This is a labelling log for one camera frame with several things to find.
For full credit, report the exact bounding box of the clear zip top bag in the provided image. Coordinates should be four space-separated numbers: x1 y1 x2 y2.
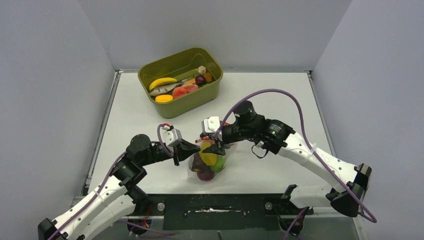
187 137 238 183

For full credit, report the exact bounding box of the green cabbage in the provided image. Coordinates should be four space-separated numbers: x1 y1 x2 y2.
209 155 226 173

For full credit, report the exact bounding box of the green yellow mango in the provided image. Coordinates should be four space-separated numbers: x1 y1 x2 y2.
199 141 218 167

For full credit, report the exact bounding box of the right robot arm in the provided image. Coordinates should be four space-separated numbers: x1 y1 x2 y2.
202 100 372 218

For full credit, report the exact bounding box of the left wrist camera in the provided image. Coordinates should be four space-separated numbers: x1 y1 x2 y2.
160 125 182 148

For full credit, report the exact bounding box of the green plastic bin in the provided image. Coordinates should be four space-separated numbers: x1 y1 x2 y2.
138 47 224 119

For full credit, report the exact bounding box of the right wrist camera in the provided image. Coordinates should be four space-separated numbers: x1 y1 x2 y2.
200 116 221 139

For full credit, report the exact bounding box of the orange peach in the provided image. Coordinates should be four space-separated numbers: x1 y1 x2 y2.
172 87 188 99

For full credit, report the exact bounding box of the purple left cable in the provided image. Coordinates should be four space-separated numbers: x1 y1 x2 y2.
46 123 175 240

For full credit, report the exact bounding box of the yellow banana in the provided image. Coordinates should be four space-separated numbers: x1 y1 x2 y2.
148 77 178 91

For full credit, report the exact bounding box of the pink peach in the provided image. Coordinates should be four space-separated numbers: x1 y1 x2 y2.
182 84 200 94

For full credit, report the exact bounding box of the dark plum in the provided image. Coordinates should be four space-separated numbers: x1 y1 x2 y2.
195 75 207 86

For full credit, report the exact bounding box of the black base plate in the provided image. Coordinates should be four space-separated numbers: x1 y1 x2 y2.
128 193 301 231

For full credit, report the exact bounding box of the grey toy fish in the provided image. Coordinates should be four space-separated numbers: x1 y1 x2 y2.
149 82 183 97

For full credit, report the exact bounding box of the white garlic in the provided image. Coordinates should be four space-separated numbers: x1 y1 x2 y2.
197 65 207 75

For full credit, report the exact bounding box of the purple red onion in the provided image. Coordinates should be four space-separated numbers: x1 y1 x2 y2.
196 168 215 182

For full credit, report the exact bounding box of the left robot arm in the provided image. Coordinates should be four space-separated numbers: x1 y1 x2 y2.
37 134 201 240

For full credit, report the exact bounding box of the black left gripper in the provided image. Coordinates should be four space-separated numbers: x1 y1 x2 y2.
140 138 201 166

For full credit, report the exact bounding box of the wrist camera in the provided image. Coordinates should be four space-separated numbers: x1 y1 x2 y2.
160 125 182 148
200 116 221 139

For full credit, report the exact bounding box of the small orange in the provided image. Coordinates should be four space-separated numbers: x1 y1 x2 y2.
203 72 214 84

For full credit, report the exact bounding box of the orange carrot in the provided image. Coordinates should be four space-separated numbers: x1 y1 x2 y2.
183 78 196 86

